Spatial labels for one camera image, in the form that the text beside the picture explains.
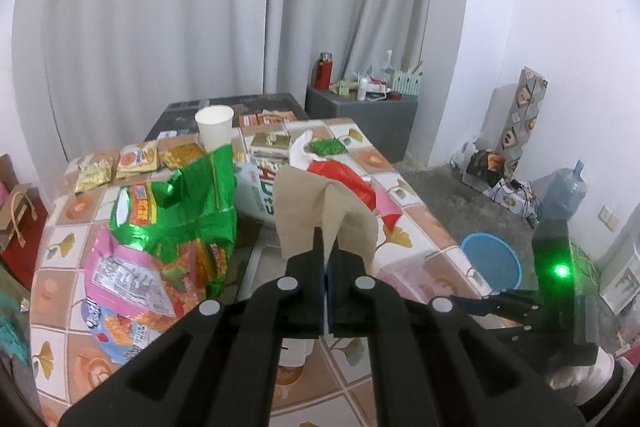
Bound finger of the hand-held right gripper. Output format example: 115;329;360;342
447;288;543;325

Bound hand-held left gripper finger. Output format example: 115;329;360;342
59;226;329;427
329;237;587;427

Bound blue plastic bin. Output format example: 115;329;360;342
460;233;524;296

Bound brown paper piece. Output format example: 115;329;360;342
274;166;378;275

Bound white drink bottle red cap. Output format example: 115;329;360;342
234;159;282;229

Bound blue water jug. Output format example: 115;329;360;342
542;159;589;224

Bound ginkgo patterned tablecloth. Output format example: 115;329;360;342
29;117;494;427

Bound red plastic wrapper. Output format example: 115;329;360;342
306;159;403;230

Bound dark snack bag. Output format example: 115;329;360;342
465;151;506;188

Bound crumpled white tissue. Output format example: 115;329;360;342
287;131;315;170

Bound small green packet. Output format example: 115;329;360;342
309;138;348;156

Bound large green snack bag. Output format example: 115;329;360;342
109;144;239;301

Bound gold printed box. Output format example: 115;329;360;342
250;132;294;158

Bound grey cabinet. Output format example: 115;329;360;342
305;84;420;163

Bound tall patterned box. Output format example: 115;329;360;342
502;67;549;168

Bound pink snack bag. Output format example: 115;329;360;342
82;227;201;365

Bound yellow snack packet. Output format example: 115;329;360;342
74;153;117;194
116;142;160;180
159;144;206;170

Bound white paper cup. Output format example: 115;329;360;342
195;106;235;150

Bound dark low table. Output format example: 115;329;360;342
145;93;310;142

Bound red thermos flask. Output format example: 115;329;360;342
315;52;334;90

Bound teal holder box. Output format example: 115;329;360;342
390;69;424;97

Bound white plastic bag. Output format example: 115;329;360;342
370;49;396;80

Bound red bag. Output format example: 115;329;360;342
0;207;49;289

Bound brown paper bag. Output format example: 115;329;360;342
0;184;39;253

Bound white curtain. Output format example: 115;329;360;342
12;0;472;168

